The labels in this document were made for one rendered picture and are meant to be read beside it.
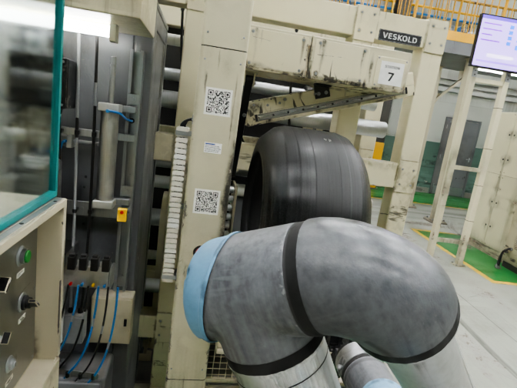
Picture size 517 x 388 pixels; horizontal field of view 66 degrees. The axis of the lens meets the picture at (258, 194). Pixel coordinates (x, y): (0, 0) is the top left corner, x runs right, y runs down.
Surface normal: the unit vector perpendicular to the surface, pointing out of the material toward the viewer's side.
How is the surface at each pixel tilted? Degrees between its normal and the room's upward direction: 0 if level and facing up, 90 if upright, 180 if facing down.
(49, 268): 90
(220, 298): 86
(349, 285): 71
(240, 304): 94
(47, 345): 90
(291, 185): 61
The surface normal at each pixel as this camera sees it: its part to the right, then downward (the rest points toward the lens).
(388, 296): 0.18, -0.07
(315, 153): 0.20, -0.64
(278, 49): 0.14, 0.22
